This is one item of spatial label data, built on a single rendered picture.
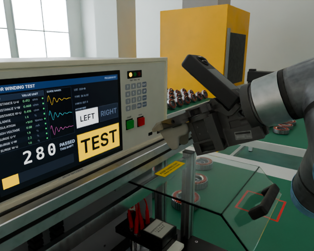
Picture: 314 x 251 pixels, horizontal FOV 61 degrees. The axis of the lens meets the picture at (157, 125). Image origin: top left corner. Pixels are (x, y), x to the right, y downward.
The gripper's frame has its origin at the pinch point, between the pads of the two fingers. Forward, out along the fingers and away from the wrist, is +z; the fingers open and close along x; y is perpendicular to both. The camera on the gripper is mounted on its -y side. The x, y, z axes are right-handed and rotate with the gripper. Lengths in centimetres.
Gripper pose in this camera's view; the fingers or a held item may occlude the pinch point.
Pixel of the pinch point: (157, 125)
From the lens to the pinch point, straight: 53.2
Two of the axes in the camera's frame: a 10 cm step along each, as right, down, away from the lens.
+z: -7.4, 2.6, 6.2
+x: 5.8, -2.2, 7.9
